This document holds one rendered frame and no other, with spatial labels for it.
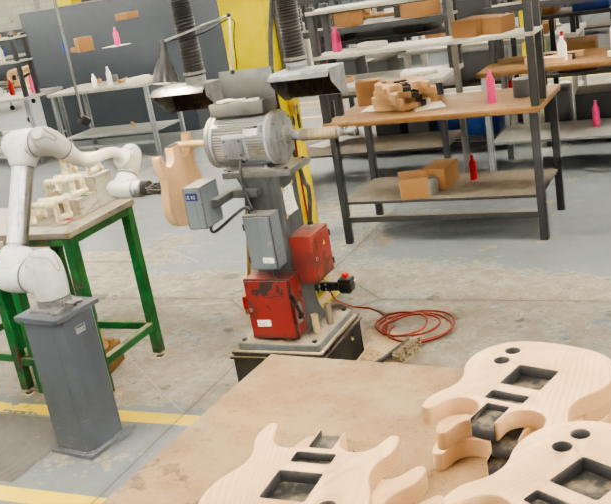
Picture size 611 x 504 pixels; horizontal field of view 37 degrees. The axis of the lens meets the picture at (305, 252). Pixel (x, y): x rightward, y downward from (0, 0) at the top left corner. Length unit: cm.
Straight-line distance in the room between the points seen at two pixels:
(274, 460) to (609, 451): 67
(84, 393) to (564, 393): 270
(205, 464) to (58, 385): 213
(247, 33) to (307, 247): 149
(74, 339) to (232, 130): 119
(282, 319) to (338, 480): 254
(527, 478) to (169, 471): 94
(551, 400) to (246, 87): 271
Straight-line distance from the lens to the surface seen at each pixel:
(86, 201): 495
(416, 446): 220
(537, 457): 179
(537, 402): 206
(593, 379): 214
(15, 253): 435
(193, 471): 228
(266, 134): 418
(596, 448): 181
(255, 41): 524
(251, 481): 192
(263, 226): 423
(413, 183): 638
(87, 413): 436
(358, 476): 187
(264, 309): 437
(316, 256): 431
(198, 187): 416
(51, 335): 423
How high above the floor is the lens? 202
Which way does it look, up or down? 18 degrees down
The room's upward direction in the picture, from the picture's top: 10 degrees counter-clockwise
